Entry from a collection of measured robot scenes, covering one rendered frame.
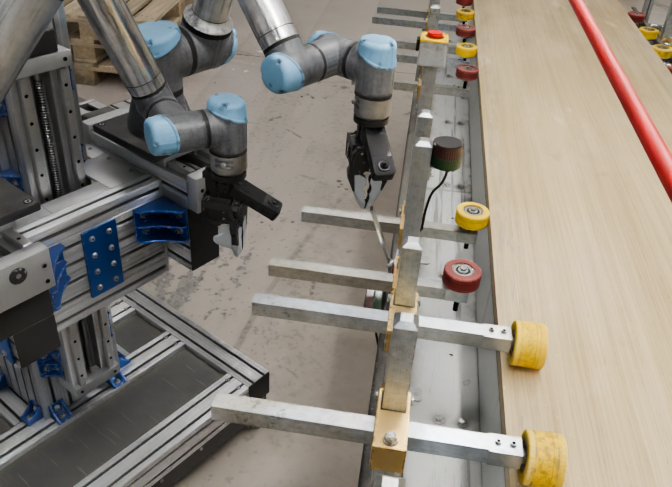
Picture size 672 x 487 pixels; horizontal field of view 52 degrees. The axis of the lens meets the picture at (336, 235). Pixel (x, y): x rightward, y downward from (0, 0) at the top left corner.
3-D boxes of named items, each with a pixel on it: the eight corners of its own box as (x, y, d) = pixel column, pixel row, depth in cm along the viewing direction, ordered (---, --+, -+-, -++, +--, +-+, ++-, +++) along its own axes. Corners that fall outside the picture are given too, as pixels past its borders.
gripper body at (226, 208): (212, 207, 151) (210, 157, 144) (251, 212, 150) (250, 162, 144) (201, 225, 145) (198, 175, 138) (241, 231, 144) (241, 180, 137)
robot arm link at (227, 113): (197, 93, 133) (238, 88, 137) (199, 145, 139) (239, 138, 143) (210, 109, 128) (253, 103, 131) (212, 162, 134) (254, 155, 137)
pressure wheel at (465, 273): (436, 318, 149) (444, 276, 143) (437, 295, 156) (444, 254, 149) (473, 324, 148) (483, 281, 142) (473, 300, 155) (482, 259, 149)
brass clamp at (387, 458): (364, 468, 101) (367, 445, 98) (374, 399, 112) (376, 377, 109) (407, 475, 100) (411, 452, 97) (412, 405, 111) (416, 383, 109)
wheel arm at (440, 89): (350, 87, 258) (351, 76, 255) (351, 83, 261) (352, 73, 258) (468, 100, 254) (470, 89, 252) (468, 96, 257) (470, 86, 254)
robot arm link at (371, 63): (371, 28, 136) (407, 39, 131) (366, 82, 142) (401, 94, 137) (346, 37, 130) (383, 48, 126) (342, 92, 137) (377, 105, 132)
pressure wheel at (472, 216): (467, 260, 168) (475, 220, 161) (443, 245, 173) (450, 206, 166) (488, 250, 172) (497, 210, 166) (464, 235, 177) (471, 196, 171)
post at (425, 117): (395, 280, 184) (418, 113, 157) (396, 273, 187) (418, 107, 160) (408, 282, 184) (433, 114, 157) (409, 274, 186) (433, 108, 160)
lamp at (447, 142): (418, 239, 145) (432, 146, 133) (419, 225, 149) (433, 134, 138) (446, 243, 144) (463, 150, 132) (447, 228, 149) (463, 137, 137)
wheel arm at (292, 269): (268, 279, 153) (268, 263, 150) (271, 270, 156) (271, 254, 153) (466, 306, 149) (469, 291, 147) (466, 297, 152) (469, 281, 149)
